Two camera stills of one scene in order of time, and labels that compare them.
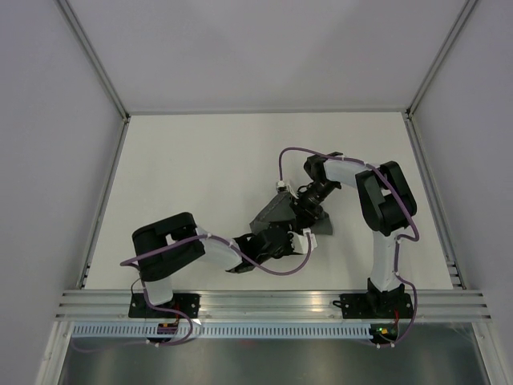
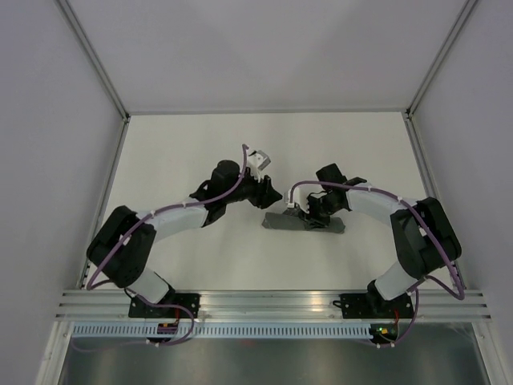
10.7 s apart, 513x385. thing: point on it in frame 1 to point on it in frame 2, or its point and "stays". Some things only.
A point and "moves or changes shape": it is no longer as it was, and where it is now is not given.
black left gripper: [288, 250] to [264, 194]
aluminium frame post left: [94, 58] stays
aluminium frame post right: [442, 56] stays
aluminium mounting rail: [270, 308] stays
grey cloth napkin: [280, 211] moves or changes shape
